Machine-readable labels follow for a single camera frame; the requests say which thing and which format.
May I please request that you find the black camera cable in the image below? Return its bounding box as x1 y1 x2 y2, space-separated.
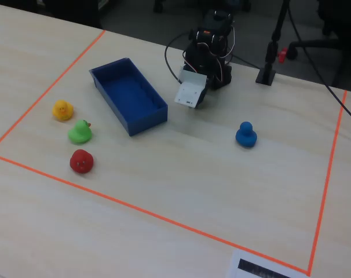
164 31 191 85

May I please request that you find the white camera box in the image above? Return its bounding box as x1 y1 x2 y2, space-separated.
174 65 208 109

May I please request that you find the black office chair base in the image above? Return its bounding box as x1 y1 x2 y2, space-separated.
287 0 351 61

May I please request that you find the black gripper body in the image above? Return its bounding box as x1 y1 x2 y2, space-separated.
192 75 209 110

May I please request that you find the white paper with black bar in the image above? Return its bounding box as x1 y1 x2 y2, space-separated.
225 249 309 278

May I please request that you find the red rubber duck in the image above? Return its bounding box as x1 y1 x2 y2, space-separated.
70 149 94 174

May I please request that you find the blue rubber duck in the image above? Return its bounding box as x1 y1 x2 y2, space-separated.
235 121 258 149

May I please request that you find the long orange tape strip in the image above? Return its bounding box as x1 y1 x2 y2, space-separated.
0 152 312 276

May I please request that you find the long black cable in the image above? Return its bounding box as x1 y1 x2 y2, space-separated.
287 0 351 127

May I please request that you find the green rubber duck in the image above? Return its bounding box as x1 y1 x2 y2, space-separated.
67 119 93 145

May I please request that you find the blue plastic box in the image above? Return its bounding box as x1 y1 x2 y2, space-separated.
89 57 169 137

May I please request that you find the yellow rubber duck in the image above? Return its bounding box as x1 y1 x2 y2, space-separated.
52 99 75 122

